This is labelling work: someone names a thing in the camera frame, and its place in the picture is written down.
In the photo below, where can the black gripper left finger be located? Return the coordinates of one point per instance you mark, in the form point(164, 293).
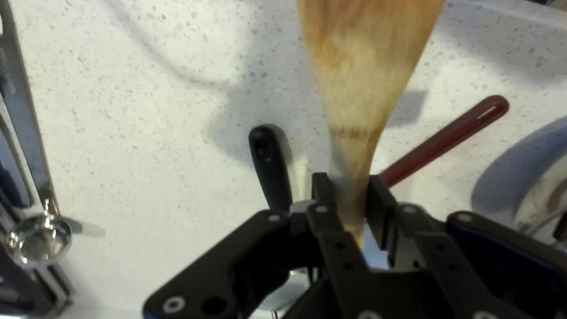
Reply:
point(337, 249)

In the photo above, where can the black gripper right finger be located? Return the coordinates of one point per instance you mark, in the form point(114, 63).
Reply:
point(437, 260)

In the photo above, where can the wooden slotted spatula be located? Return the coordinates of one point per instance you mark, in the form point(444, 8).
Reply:
point(366, 72)

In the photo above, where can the small metal bowl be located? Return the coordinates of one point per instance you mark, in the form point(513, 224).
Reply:
point(520, 171)

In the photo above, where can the stainless steel gas stove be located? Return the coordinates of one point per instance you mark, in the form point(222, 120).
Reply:
point(10, 178)

